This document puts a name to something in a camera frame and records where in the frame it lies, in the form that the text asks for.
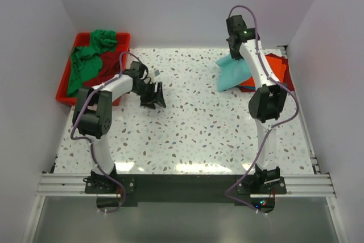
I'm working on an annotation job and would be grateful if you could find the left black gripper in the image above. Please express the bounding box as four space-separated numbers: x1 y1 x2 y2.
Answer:
133 81 166 109

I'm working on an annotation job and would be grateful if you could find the teal t shirt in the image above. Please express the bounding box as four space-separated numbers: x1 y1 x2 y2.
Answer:
216 55 251 92

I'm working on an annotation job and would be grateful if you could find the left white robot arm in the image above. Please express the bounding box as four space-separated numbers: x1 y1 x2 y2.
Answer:
71 61 166 193

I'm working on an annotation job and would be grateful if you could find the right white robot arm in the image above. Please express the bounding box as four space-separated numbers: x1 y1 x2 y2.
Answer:
226 15 287 193

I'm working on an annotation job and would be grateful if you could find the orange folded t shirt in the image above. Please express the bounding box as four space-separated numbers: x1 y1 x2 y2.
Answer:
239 55 287 92

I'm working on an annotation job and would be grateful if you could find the dark red t shirt in bin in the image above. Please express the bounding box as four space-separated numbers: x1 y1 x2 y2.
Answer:
82 50 127 87

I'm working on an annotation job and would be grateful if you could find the dark red folded t shirt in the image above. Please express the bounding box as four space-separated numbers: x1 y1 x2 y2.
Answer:
238 52 295 93

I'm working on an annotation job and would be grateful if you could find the green t shirt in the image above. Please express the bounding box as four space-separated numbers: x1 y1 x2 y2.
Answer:
67 30 117 97

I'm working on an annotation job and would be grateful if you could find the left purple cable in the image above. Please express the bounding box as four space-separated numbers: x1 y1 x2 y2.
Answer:
69 51 143 213

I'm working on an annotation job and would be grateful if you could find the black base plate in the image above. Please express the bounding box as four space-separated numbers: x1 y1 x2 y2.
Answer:
83 174 287 212

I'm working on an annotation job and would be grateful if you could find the aluminium rail frame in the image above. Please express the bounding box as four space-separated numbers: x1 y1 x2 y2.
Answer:
21 44 349 243

